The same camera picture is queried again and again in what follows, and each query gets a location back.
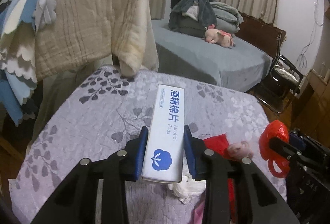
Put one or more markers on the wooden wardrobe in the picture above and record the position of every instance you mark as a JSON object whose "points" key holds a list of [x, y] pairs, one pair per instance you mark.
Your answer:
{"points": [[311, 111]]}

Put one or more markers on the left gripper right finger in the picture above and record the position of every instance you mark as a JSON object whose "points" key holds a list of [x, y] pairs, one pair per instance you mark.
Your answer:
{"points": [[236, 191]]}

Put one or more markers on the pink sock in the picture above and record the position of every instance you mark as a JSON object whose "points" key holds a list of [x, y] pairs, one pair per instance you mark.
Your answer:
{"points": [[240, 150]]}

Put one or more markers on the blue white scalloped blanket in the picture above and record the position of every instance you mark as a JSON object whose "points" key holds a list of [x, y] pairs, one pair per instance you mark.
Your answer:
{"points": [[20, 22]]}

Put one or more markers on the black folding chair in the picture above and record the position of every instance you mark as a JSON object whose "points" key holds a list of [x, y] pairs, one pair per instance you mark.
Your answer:
{"points": [[282, 83]]}

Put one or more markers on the dark teal fleece blanket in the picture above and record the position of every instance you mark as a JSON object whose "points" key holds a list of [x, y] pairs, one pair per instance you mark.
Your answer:
{"points": [[199, 11]]}

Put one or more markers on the beige quilted blanket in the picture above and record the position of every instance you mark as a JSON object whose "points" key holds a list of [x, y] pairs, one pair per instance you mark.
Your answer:
{"points": [[88, 30]]}

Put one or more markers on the white tissue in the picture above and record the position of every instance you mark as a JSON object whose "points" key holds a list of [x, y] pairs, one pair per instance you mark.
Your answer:
{"points": [[188, 189]]}

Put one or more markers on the pink plush pig toy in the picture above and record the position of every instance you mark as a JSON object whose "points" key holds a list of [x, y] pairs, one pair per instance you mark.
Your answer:
{"points": [[219, 37]]}

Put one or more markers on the bed with grey-blue sheet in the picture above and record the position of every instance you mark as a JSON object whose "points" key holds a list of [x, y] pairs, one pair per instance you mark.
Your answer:
{"points": [[239, 68]]}

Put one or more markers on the pink face mask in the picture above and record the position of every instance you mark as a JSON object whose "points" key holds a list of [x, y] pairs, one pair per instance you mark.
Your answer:
{"points": [[198, 213]]}

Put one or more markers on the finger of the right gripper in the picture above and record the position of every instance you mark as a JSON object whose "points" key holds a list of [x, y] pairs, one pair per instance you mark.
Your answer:
{"points": [[287, 151]]}

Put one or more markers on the white alcohol pads box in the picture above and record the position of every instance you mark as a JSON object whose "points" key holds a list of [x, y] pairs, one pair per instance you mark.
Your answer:
{"points": [[163, 159]]}

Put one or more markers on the grey floral quilted mattress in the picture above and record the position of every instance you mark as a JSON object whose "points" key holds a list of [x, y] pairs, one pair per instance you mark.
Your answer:
{"points": [[107, 110]]}

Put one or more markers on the folded grey duvet pile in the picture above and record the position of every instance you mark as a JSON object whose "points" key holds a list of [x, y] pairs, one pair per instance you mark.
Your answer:
{"points": [[228, 17]]}

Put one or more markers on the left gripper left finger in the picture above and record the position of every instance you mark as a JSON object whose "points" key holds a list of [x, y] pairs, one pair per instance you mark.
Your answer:
{"points": [[74, 200]]}

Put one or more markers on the dark wooden headboard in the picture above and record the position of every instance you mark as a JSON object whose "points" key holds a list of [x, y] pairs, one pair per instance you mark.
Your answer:
{"points": [[265, 37]]}

